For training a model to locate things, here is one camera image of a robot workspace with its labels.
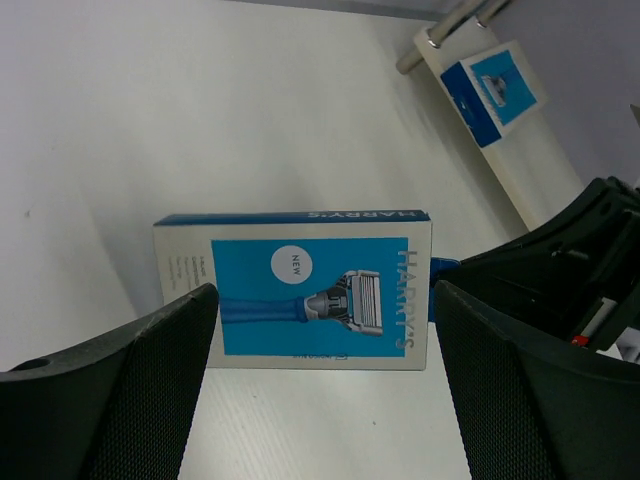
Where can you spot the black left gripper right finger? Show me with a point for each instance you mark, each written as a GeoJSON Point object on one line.
{"type": "Point", "coordinates": [531, 406]}

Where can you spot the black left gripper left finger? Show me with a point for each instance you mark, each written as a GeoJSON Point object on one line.
{"type": "Point", "coordinates": [117, 406]}

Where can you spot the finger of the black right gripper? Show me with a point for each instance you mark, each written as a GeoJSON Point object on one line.
{"type": "Point", "coordinates": [575, 278]}

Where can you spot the blue Harry's razor box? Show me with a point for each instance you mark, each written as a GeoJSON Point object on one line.
{"type": "Point", "coordinates": [494, 91]}
{"type": "Point", "coordinates": [323, 290]}

